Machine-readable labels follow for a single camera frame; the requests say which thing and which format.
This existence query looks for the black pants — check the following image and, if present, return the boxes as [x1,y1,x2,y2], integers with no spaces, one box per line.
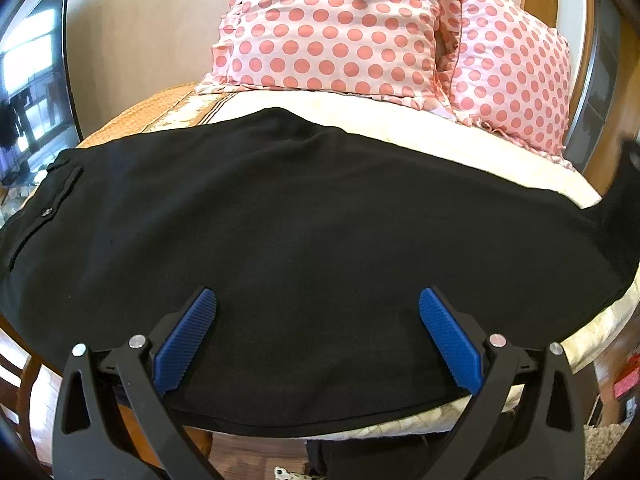
[0,106,640,440]

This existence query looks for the person's dark trouser leg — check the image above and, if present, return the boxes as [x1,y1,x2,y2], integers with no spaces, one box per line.
[305,439,451,480]

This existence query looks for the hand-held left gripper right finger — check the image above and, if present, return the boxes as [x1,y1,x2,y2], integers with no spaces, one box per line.
[419,287,587,480]

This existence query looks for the small pink polka dot pillow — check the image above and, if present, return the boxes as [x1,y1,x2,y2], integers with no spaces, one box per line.
[434,0,574,171]

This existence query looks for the red box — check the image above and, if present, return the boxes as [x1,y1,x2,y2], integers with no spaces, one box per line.
[614,362,640,402]

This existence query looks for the wooden headboard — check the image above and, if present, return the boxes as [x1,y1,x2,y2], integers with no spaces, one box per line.
[520,0,601,181]

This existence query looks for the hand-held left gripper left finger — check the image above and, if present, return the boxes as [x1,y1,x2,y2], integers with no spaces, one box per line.
[51,286,222,480]

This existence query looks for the large pink polka dot pillow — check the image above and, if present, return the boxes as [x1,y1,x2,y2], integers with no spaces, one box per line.
[194,0,457,122]

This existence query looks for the wall mirror with dark frame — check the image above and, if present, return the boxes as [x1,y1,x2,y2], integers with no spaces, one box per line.
[0,0,83,187]

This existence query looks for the wooden chair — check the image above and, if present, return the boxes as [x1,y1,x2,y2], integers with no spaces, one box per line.
[0,332,63,466]

